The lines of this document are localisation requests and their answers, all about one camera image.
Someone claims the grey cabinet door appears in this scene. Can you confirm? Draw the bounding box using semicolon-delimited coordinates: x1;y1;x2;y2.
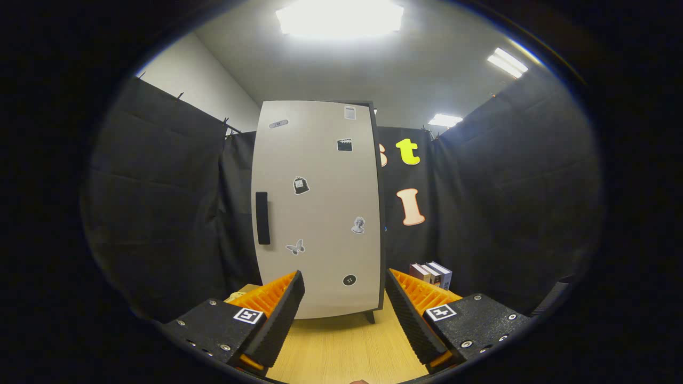
251;100;382;319

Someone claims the large ceiling light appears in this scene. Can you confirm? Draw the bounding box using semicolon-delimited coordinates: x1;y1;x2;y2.
276;0;404;38

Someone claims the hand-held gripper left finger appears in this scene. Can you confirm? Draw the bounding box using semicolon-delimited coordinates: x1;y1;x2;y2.
162;270;306;375

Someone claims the black backdrop cloth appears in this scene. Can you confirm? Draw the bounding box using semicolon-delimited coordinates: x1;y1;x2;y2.
80;64;606;321

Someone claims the black door handle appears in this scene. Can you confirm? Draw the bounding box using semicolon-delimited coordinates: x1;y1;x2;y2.
255;191;271;245

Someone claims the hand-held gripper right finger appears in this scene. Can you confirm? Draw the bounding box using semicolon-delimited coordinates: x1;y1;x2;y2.
385;268;533;375

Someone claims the grey cabinet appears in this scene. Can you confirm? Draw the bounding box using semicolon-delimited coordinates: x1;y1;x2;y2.
347;101;386;324

